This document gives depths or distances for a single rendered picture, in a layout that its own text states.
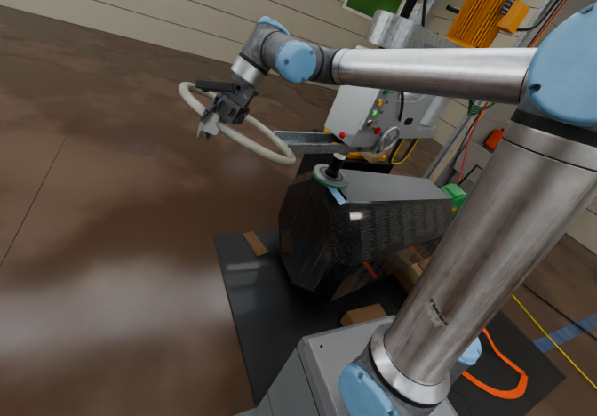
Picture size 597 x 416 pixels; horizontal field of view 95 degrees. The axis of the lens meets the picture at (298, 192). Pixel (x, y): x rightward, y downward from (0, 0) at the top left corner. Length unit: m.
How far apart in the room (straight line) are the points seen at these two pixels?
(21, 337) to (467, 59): 2.02
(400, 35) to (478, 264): 1.06
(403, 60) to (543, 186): 0.37
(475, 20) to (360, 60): 1.27
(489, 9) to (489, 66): 1.39
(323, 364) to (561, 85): 0.77
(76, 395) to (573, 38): 1.87
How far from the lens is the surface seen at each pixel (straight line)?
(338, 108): 1.47
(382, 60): 0.68
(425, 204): 2.09
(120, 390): 1.76
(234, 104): 0.82
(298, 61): 0.72
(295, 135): 1.35
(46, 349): 1.91
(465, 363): 0.76
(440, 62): 0.61
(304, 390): 1.02
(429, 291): 0.49
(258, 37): 0.81
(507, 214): 0.41
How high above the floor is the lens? 1.65
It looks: 33 degrees down
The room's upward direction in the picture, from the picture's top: 22 degrees clockwise
